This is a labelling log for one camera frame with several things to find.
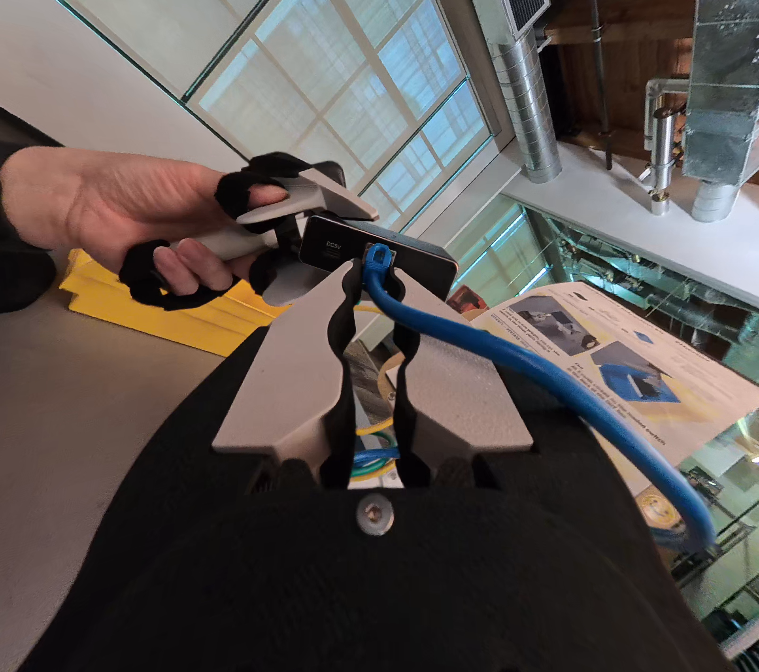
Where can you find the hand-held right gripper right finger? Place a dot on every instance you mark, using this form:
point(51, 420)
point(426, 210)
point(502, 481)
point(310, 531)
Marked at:
point(468, 411)

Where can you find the silver pipe fitting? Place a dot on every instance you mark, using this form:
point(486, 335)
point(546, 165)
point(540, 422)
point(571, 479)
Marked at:
point(663, 150)

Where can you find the black ceiling pipe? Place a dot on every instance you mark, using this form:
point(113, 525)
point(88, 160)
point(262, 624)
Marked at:
point(596, 31)

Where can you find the black wrist band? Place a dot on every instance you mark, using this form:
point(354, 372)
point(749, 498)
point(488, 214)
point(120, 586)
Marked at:
point(23, 269)

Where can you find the large window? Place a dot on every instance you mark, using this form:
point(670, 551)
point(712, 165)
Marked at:
point(237, 31)

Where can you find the yellow plastic bin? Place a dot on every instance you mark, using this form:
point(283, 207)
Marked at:
point(178, 322)

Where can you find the yellow smiley sticker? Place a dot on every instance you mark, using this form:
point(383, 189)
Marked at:
point(658, 509)

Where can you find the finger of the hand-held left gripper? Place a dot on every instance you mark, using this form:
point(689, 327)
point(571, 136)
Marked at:
point(290, 283)
point(338, 197)

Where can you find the printed instruction sheet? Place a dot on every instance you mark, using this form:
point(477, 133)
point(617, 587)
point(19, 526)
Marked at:
point(699, 375)

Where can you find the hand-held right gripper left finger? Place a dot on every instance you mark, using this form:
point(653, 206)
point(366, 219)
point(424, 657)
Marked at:
point(284, 387)

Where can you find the wooden display board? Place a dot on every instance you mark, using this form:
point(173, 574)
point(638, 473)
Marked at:
point(639, 497)

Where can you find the person's left hand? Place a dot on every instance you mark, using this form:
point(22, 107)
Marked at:
point(107, 197)

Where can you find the rectangular metal duct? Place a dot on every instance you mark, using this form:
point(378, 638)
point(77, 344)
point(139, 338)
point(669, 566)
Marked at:
point(723, 61)

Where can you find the round ribbed duct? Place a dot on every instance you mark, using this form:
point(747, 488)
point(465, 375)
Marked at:
point(528, 108)

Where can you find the black network switch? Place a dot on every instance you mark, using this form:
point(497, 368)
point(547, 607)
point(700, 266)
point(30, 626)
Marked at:
point(332, 254)

